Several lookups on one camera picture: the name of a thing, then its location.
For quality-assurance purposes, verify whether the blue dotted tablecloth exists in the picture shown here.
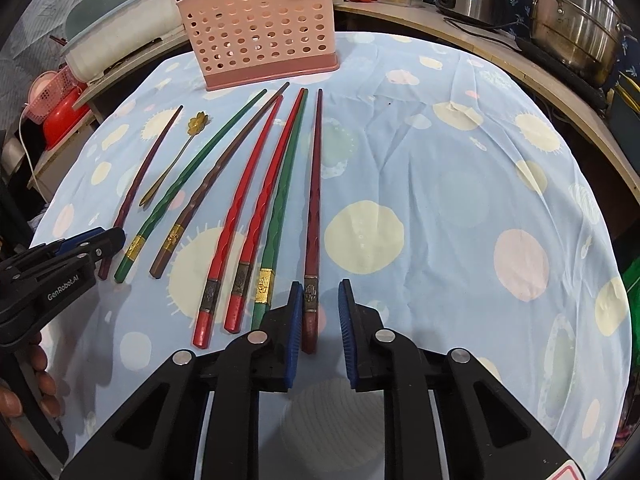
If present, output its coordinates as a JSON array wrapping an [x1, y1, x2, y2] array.
[[32, 32, 631, 480]]

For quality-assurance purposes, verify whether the thin dark maroon chopstick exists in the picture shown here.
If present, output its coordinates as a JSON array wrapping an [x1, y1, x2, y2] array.
[[98, 105, 185, 281]]

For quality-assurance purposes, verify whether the red plastic basin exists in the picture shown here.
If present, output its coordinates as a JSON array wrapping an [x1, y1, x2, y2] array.
[[40, 92, 93, 151]]

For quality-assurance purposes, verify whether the person's left hand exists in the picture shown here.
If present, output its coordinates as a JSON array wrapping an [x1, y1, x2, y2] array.
[[0, 330, 66, 456]]

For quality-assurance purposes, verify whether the dark green box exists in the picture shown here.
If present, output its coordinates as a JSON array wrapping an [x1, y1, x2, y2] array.
[[607, 72, 640, 131]]

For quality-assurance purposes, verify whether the small pink basket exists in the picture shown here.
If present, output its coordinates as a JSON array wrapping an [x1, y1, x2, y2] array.
[[27, 67, 83, 123]]

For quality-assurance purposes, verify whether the black cooktop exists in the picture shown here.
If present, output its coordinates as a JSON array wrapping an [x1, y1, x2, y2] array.
[[515, 35, 608, 106]]

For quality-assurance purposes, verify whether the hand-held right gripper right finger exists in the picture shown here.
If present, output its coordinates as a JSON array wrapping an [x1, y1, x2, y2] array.
[[337, 279, 586, 480]]

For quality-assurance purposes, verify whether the pink perforated utensil basket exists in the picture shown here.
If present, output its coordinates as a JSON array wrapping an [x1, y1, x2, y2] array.
[[176, 0, 340, 92]]

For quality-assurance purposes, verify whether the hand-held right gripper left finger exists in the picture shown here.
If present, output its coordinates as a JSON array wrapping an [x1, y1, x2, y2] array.
[[59, 281, 306, 480]]

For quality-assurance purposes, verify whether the black cable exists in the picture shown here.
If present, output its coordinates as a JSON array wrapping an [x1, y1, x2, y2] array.
[[442, 17, 523, 53]]

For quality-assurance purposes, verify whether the brown chopstick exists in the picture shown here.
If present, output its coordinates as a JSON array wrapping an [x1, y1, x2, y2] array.
[[149, 81, 291, 278]]

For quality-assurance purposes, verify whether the dark red chopstick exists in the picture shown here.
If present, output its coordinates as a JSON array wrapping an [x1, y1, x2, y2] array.
[[301, 88, 323, 354]]

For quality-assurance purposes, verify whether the white cable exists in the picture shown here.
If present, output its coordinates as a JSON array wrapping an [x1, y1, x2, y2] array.
[[19, 102, 36, 188]]

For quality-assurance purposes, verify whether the gold flower spoon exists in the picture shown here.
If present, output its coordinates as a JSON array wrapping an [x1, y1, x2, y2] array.
[[138, 111, 210, 211]]

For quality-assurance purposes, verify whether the green net bag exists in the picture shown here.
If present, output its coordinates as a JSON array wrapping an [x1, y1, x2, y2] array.
[[620, 255, 640, 311]]

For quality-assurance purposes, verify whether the large steel pot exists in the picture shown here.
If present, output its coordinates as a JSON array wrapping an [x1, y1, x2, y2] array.
[[524, 0, 632, 88]]

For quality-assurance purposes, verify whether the pale blue dish tub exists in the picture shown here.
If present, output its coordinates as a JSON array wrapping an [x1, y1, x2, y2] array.
[[60, 0, 188, 83]]

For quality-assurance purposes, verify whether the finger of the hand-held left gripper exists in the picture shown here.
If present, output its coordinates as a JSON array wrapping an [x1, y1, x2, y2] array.
[[47, 227, 106, 256], [30, 227, 127, 273]]

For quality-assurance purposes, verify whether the green chopstick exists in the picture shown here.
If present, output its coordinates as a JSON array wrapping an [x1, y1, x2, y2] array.
[[114, 88, 268, 284], [250, 89, 308, 333]]

